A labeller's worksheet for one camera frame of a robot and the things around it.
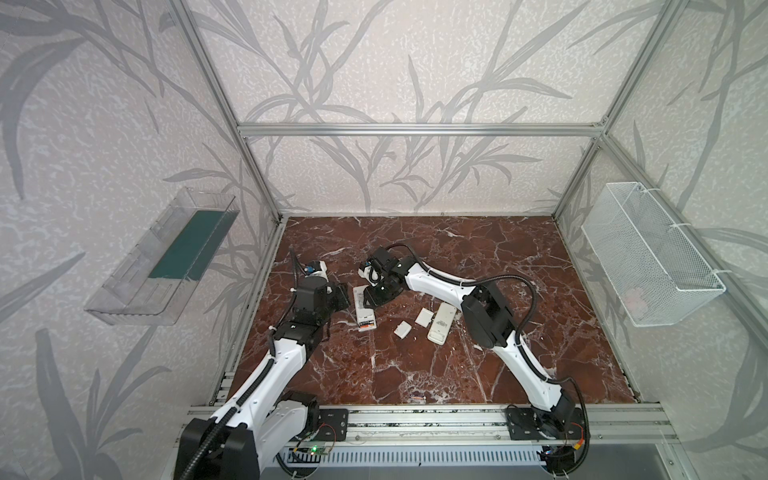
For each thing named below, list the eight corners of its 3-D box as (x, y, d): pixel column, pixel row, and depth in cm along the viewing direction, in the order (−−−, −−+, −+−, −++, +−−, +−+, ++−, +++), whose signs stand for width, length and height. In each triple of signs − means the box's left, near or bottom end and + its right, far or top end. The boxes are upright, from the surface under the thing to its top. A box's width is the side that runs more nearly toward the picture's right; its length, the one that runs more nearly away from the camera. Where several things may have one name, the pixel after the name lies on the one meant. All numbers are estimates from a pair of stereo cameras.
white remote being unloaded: (425, 339, 90) (425, 336, 88) (439, 303, 98) (440, 300, 96) (443, 347, 89) (444, 344, 87) (457, 310, 96) (458, 307, 95)
